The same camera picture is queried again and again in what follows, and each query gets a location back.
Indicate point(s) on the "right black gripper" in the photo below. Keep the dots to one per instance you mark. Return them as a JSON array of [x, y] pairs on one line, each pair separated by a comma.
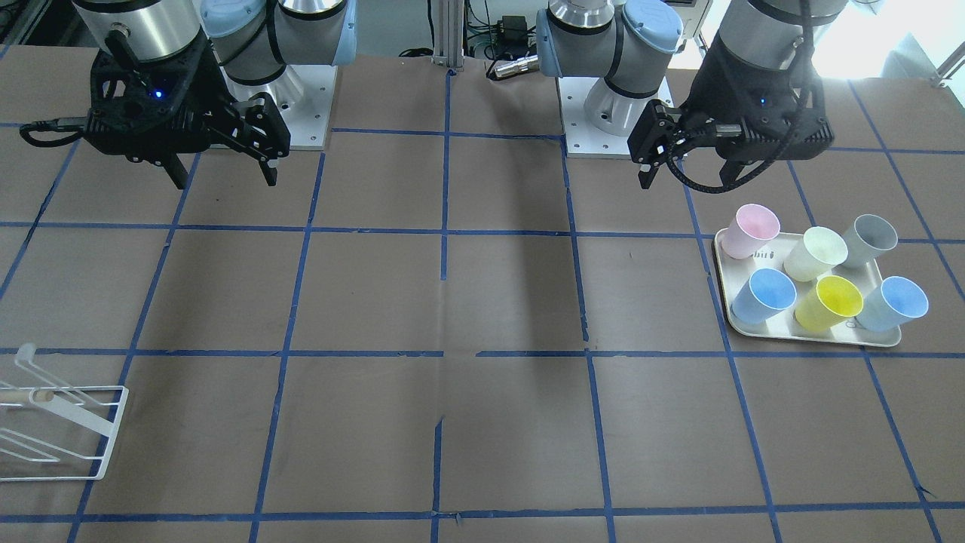
[[214, 84]]

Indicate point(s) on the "white wire cup rack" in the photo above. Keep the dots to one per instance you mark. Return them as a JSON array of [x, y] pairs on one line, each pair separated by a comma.
[[55, 431]]

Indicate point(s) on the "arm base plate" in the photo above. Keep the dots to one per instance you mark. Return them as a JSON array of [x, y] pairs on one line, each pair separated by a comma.
[[304, 95], [588, 128]]

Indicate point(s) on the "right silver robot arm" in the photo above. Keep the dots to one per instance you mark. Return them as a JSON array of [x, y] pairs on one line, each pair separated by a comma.
[[253, 41]]

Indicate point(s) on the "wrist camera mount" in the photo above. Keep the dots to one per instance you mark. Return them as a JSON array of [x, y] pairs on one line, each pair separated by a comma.
[[743, 111], [154, 109]]

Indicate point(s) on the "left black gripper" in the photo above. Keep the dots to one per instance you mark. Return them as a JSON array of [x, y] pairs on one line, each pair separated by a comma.
[[718, 84]]

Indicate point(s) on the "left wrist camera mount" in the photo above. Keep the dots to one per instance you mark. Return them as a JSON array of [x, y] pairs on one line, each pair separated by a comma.
[[743, 111]]

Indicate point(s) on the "pink plastic cup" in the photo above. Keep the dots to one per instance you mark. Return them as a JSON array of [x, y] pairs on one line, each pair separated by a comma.
[[753, 226]]

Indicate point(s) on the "yellow plastic cup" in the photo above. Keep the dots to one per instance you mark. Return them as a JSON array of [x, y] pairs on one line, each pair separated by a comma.
[[832, 301]]

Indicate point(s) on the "cream plastic cup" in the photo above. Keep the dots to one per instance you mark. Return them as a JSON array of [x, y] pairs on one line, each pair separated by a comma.
[[818, 251]]

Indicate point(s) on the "light blue plastic cup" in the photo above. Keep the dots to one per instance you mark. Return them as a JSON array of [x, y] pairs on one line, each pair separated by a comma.
[[897, 300]]

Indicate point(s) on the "grey plastic cup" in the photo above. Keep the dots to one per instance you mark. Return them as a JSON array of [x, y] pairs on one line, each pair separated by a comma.
[[868, 237]]

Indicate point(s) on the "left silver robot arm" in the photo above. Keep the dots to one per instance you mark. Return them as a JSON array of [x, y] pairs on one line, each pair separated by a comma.
[[630, 46]]

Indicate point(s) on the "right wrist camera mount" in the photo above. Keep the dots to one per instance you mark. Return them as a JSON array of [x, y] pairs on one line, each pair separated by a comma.
[[154, 109]]

